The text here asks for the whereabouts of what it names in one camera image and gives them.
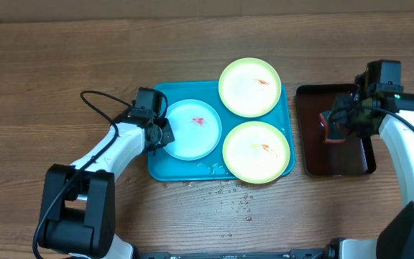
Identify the light blue plate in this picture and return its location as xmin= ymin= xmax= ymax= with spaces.
xmin=164 ymin=99 xmax=222 ymax=160

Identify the red and grey sponge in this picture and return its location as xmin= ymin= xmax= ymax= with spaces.
xmin=319 ymin=111 xmax=346 ymax=144

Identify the yellow-green plate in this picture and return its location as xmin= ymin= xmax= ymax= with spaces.
xmin=222 ymin=121 xmax=290 ymax=184
xmin=218 ymin=58 xmax=282 ymax=118

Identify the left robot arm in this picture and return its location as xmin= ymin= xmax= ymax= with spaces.
xmin=32 ymin=88 xmax=175 ymax=258

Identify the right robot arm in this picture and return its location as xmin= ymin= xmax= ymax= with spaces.
xmin=320 ymin=60 xmax=414 ymax=259

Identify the teal plastic tray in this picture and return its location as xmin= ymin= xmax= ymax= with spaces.
xmin=147 ymin=81 xmax=295 ymax=182

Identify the black rectangular water tray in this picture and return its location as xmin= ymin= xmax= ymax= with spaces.
xmin=295 ymin=83 xmax=377 ymax=176

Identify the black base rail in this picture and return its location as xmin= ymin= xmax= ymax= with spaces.
xmin=136 ymin=247 xmax=338 ymax=259

